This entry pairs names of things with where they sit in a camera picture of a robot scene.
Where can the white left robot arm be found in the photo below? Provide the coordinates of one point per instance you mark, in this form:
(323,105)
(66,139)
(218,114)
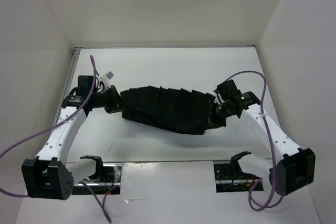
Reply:
(48,175)

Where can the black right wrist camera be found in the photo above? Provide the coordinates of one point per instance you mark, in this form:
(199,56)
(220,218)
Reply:
(227,90)

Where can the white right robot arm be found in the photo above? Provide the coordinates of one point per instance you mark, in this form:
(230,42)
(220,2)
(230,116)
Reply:
(291,167)

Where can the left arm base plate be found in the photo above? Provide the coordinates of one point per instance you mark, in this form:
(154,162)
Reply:
(105,179)

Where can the black skirt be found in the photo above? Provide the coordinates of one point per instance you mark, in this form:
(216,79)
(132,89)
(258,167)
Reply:
(175,110)

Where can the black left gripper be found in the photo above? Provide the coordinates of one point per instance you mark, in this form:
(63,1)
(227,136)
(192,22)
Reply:
(116,100)

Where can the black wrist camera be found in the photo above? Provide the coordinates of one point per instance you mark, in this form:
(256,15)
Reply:
(84,85)
(227,90)

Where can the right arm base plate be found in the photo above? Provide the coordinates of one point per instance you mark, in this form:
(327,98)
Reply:
(227,181)

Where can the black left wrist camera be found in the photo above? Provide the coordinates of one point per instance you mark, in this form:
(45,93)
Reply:
(84,85)

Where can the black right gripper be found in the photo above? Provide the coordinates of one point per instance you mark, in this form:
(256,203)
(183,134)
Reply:
(212,120)

